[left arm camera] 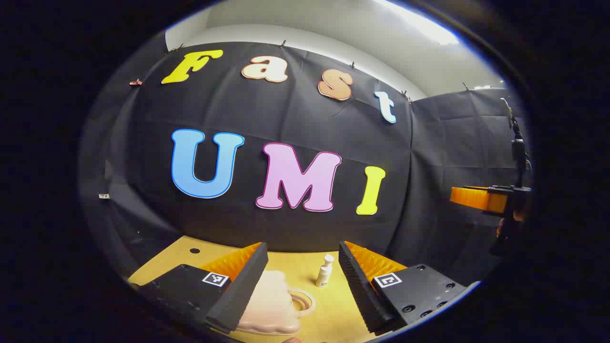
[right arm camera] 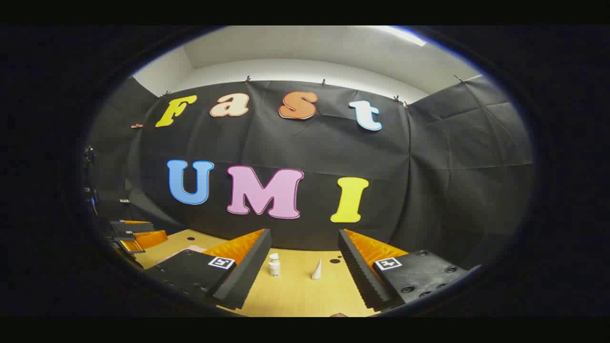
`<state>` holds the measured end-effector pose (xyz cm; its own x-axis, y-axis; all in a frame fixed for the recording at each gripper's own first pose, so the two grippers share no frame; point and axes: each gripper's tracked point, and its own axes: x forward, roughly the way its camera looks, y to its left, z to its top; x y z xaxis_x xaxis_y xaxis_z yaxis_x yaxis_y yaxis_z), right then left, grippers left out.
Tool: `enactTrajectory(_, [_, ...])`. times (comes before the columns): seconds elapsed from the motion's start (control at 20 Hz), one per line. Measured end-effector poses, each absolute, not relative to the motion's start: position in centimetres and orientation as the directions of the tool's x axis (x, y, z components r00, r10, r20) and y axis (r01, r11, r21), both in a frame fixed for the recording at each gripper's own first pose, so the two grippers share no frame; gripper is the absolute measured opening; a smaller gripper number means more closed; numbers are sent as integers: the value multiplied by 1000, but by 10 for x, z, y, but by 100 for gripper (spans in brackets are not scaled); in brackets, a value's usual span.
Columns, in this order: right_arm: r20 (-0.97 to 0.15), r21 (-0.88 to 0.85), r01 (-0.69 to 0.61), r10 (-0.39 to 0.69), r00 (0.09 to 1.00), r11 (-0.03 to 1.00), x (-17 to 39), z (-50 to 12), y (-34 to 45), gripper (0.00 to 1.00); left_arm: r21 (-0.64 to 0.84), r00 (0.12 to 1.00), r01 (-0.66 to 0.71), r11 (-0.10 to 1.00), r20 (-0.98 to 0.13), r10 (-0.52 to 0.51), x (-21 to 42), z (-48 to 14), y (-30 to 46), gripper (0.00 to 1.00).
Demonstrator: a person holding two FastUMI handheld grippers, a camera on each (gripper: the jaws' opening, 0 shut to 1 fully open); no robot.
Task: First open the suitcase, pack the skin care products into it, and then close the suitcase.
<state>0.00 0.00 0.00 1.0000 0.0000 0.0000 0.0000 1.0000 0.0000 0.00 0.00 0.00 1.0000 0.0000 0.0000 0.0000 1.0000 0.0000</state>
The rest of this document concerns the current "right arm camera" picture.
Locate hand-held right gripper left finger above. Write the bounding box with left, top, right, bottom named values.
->
left=145, top=229, right=272, bottom=310

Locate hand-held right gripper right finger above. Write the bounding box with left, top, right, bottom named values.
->
left=339, top=229, right=470, bottom=312

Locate pink suitcase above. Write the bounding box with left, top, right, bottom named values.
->
left=157, top=244, right=209, bottom=264

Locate dark equipment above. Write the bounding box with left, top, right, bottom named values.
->
left=83, top=145, right=101, bottom=215

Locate black backdrop cloth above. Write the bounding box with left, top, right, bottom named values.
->
left=86, top=74, right=534, bottom=267

